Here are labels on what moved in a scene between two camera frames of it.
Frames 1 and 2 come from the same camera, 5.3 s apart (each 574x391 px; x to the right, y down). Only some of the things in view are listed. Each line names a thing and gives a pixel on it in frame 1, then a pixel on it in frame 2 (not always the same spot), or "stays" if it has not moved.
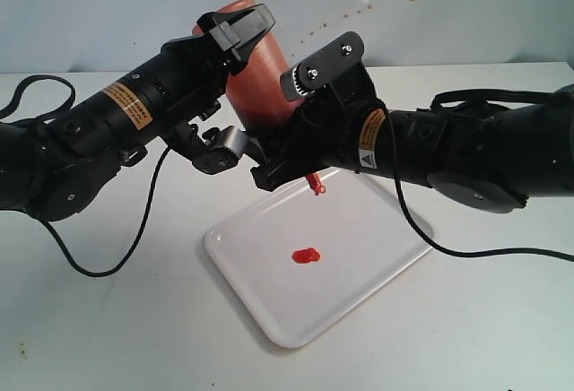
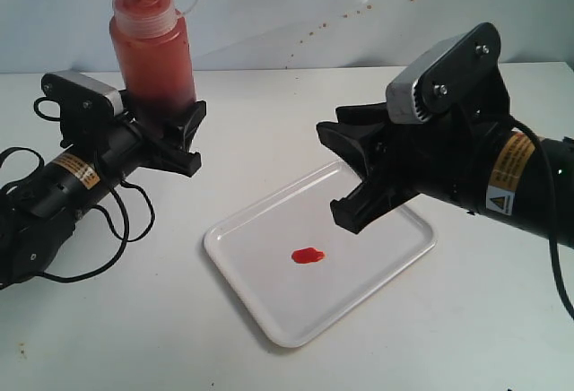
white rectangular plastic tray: [360, 227] stays
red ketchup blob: [306, 256] stays
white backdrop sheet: [109, 16] stays
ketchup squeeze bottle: [256, 97] -> [150, 39]
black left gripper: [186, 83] -> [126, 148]
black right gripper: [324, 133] -> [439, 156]
